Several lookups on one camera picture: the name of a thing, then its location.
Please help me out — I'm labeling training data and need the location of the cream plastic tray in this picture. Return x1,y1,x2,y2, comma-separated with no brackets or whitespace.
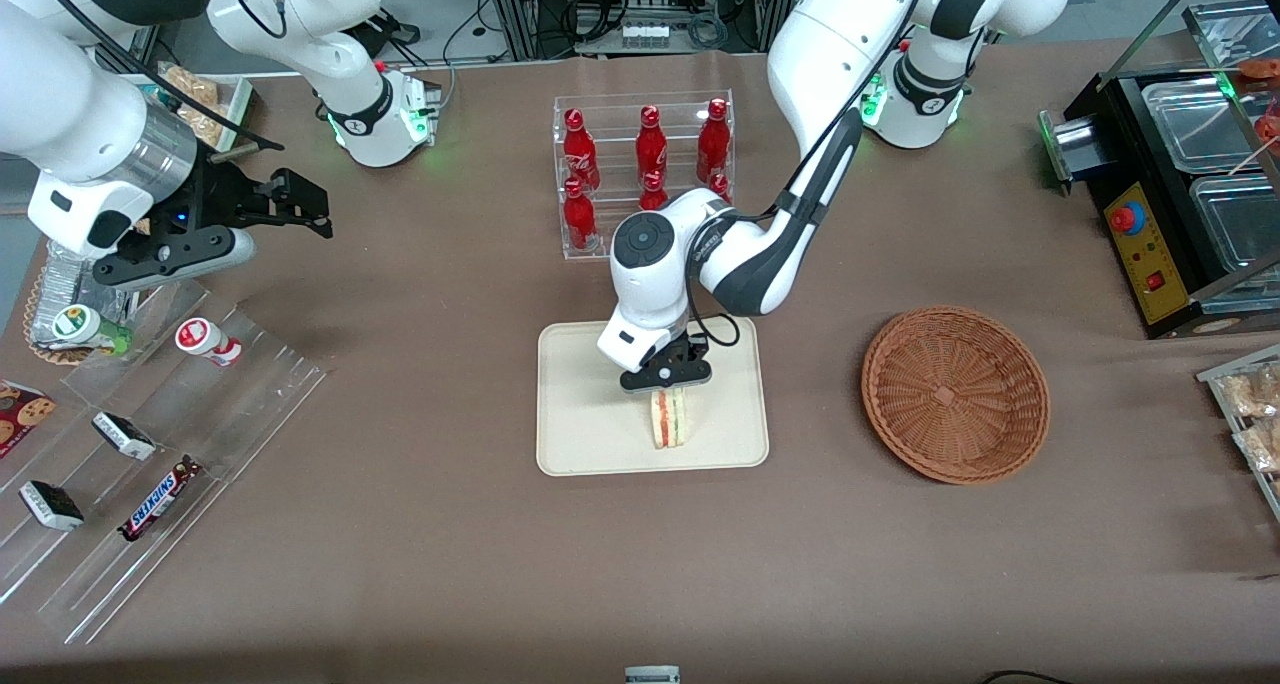
536,314,771,478

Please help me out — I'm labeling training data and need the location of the foil wrapped package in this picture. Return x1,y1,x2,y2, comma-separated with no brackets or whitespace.
42,238,136,327

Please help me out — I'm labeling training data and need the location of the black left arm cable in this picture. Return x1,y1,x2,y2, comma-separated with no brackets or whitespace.
685,0,933,351

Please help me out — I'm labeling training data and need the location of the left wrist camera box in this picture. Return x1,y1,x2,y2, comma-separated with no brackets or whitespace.
619,358,714,396

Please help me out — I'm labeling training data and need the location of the black food warmer appliance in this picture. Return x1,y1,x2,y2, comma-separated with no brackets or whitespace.
1038,0,1280,341

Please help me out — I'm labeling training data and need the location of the Snickers chocolate bar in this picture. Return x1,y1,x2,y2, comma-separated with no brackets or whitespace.
117,455,204,544

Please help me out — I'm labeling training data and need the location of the small wicker basket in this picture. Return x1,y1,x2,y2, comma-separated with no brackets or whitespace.
22,264,101,367

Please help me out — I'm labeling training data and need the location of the wrapped bread packet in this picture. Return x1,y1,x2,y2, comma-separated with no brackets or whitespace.
160,63,223,147

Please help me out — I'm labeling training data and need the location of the brown wicker basket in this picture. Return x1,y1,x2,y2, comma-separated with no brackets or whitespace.
861,306,1051,486

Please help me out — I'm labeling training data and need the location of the white tray with bread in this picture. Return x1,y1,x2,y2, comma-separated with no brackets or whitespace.
128,64,256,153

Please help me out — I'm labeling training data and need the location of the black white snack box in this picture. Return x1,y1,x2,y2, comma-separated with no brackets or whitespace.
19,480,86,533
92,411,159,463

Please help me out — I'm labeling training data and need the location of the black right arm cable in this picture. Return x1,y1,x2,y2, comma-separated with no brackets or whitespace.
25,0,287,155

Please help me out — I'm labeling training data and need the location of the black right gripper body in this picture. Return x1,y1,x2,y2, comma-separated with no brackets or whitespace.
180,158,286,236

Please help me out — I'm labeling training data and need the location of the green capped yogurt bottle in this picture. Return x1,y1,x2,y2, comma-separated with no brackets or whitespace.
52,304,134,357

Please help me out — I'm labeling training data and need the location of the clear acrylic tiered shelf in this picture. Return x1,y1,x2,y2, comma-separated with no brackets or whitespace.
0,279,329,646

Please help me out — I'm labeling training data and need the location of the wrapped pastry packet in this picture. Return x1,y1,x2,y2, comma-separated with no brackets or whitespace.
1221,362,1280,421
1233,419,1280,476

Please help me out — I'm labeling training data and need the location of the red capped yogurt bottle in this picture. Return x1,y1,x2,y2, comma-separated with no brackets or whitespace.
175,317,244,368

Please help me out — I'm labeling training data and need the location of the steel food pan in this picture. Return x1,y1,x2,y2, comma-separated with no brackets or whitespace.
1140,76,1273,176
1188,172,1280,277

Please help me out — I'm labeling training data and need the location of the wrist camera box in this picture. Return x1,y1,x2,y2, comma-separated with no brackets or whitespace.
619,358,714,396
94,226,257,291

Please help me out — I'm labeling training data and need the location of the triangular sandwich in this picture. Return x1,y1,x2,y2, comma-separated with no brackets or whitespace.
650,388,690,451

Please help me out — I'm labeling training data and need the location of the metal tray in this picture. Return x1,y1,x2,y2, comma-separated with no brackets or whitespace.
1196,343,1280,522

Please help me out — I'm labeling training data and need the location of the clear acrylic bottle rack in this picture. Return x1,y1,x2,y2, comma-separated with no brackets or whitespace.
553,89,736,261

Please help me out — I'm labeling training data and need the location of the cookie package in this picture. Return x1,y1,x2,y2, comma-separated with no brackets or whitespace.
0,379,57,460

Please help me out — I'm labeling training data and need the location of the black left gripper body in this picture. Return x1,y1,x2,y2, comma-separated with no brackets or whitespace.
650,332,712,366

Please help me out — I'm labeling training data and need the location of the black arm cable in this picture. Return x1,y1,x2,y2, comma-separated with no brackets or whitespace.
25,0,287,155
685,0,933,351

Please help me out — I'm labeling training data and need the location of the aluminium equipment rack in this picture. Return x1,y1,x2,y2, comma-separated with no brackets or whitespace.
478,0,806,62

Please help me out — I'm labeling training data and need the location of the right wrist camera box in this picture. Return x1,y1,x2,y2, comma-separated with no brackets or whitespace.
94,226,257,291

